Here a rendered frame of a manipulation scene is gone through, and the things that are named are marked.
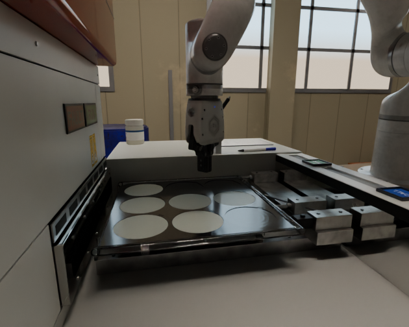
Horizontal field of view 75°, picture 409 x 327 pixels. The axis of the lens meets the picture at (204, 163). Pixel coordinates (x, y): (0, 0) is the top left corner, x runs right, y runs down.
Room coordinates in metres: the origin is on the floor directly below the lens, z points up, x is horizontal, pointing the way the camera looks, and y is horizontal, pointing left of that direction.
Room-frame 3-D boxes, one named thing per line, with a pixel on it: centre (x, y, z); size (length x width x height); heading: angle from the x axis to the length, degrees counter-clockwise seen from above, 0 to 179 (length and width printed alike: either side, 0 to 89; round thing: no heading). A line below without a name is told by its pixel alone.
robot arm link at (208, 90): (0.63, 0.00, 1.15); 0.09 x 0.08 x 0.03; 143
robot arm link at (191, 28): (0.63, 0.00, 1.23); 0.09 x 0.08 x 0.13; 10
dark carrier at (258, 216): (0.59, 0.03, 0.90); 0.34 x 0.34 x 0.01; 11
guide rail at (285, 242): (0.48, -0.05, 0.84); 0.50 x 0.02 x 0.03; 101
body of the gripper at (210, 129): (0.63, 0.00, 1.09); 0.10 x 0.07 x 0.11; 143
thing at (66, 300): (0.53, 0.24, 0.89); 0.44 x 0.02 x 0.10; 11
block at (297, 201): (0.58, -0.24, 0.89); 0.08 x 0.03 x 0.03; 101
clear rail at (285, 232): (0.41, 0.00, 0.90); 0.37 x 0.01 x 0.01; 101
